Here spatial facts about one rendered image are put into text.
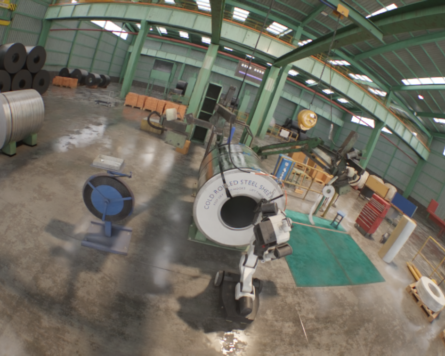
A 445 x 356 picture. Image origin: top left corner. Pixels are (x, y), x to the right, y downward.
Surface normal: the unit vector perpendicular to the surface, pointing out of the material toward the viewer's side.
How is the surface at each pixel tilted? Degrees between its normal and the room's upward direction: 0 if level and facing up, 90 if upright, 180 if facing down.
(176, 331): 0
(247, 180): 90
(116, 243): 0
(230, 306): 0
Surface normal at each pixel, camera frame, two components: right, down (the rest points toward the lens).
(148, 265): 0.32, -0.88
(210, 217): 0.04, 0.39
